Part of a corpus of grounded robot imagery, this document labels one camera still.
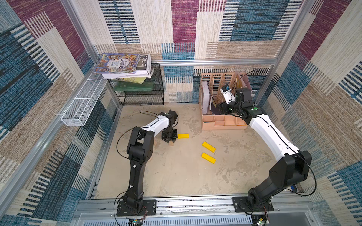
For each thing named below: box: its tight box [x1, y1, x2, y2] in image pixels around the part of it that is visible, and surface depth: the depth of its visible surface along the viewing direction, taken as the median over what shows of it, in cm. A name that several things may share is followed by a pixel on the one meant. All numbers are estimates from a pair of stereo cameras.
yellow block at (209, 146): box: [201, 141, 217, 153], surface depth 96 cm
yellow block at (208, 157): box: [200, 152, 217, 165], surface depth 91 cm
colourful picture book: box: [93, 53, 141, 74], surface depth 83 cm
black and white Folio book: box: [101, 54, 155, 80], surface depth 83 cm
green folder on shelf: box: [113, 82, 155, 92], surface depth 96 cm
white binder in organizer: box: [202, 80, 210, 115], surface depth 104 cm
